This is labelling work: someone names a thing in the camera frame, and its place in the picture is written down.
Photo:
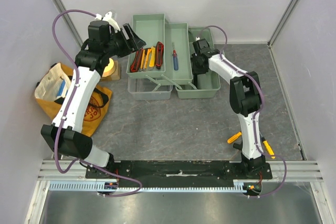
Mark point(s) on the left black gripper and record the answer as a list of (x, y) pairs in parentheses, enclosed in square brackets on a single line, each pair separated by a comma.
[(137, 44)]

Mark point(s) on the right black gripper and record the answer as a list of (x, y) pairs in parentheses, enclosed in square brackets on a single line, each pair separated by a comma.
[(197, 69)]

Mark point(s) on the black handled tool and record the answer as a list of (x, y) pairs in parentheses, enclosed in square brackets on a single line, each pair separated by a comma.
[(195, 81)]

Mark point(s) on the yellow black utility knife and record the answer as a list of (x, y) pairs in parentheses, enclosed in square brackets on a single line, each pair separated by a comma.
[(143, 59)]

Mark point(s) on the blue red screwdriver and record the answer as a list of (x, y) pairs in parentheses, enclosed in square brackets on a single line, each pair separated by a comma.
[(175, 60)]

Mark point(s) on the red black utility knife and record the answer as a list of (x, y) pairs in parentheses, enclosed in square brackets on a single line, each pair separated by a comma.
[(135, 66)]

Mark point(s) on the green clear-lid toolbox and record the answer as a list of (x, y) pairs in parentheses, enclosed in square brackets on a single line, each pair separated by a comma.
[(158, 84)]

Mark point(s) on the orange handled screwdriver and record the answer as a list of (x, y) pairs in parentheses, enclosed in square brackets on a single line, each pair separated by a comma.
[(234, 138)]

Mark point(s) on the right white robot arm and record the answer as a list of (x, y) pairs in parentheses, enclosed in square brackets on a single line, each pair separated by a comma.
[(244, 98)]

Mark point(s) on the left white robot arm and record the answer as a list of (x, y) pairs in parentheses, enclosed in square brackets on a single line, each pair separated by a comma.
[(64, 135)]

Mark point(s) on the yellow tape roll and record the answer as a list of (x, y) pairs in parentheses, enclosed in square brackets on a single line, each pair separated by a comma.
[(111, 69)]

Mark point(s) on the yellow canvas tote bag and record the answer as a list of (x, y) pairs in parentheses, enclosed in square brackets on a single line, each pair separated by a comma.
[(46, 96)]

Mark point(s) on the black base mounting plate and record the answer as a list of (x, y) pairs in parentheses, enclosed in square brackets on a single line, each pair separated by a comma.
[(158, 169)]

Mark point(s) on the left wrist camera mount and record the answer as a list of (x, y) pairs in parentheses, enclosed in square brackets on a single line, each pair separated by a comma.
[(110, 18)]

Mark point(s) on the yellow handled pliers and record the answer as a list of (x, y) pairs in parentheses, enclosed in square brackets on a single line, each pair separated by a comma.
[(268, 148)]

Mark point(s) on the blue slotted cable duct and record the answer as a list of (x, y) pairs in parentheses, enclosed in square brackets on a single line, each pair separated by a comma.
[(106, 187)]

